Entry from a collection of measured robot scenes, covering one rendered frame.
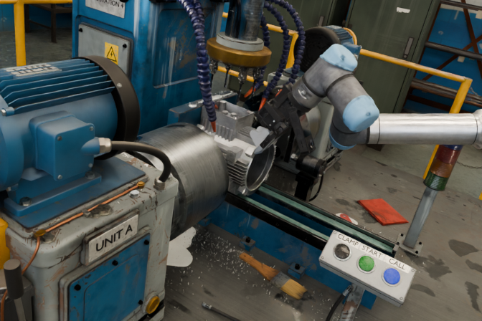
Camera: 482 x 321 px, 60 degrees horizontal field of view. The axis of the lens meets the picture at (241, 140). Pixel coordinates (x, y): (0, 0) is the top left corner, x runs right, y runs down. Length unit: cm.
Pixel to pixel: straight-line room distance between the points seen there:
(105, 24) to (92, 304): 77
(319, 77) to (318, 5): 334
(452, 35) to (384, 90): 199
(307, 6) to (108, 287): 383
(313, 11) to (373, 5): 58
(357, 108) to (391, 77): 326
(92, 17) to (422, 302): 119
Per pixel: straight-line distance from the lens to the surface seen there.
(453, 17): 597
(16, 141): 61
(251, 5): 111
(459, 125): 110
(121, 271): 77
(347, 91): 93
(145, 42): 115
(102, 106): 70
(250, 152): 113
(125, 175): 77
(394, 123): 105
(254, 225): 122
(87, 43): 130
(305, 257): 119
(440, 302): 134
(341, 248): 88
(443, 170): 135
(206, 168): 94
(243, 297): 110
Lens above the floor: 157
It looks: 24 degrees down
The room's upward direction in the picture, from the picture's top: 11 degrees clockwise
